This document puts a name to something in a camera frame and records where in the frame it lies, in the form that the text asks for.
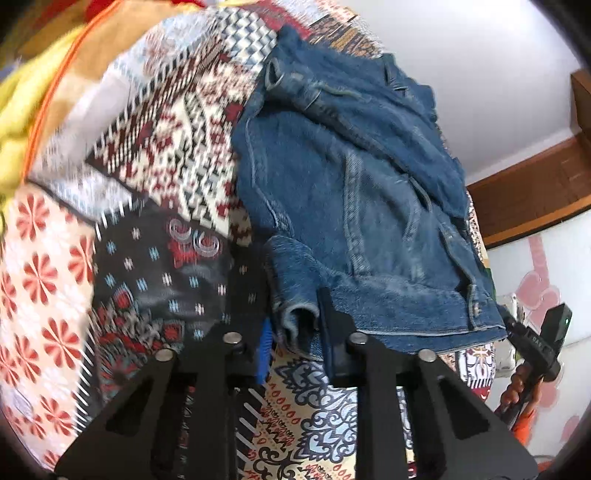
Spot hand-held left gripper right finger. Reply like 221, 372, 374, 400
316, 287, 541, 480

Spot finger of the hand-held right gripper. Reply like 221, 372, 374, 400
502, 313, 526, 343

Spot patchwork patterned blanket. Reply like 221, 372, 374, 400
0, 0, 500, 480

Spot wooden wardrobe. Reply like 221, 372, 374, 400
465, 69, 591, 249

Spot yellow blanket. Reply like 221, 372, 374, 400
0, 32, 86, 204

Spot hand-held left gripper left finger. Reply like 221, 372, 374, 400
53, 320, 274, 480

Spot blue denim jacket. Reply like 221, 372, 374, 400
231, 24, 509, 363

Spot person's right hand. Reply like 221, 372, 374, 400
502, 362, 542, 409

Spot frosted heart-print sliding door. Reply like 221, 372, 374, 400
485, 225, 591, 462

